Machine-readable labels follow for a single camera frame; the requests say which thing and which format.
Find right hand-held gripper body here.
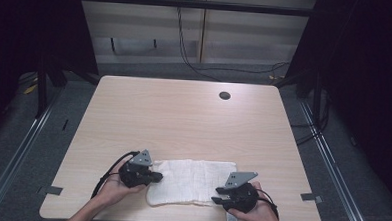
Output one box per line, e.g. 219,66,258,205
222,170,261,214

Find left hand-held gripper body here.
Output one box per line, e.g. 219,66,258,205
117,148,154,190

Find white cloth with label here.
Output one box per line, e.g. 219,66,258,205
144,156,243,221

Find person's left hand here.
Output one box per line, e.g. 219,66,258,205
96,160,148,208

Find person's right hand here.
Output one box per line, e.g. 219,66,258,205
227,180,281,221

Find grey tape piece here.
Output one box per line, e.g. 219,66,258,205
36,185,65,197
299,192,324,203

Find black metal stand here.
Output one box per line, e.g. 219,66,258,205
32,49,69,121
270,65,324,130

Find yellow floor item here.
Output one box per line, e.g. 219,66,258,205
23,82,39,97

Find black curtain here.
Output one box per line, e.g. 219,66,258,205
279,0,392,203
0,0,104,150

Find black horizontal bar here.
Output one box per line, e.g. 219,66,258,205
77,0,319,19

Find left hand-held gripper cable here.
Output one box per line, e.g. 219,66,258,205
90,148,141,202

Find hand-held gripper cable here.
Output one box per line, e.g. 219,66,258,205
90,148,141,202
254,188,282,219

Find right hand-held gripper cable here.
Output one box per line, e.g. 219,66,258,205
254,188,282,219

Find black floor cables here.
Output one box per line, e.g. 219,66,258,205
289,88,332,148

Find metal floor rail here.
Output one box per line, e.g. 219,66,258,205
0,90,62,221
293,99,379,221

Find black hanging wall cable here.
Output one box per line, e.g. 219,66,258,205
172,6,293,86

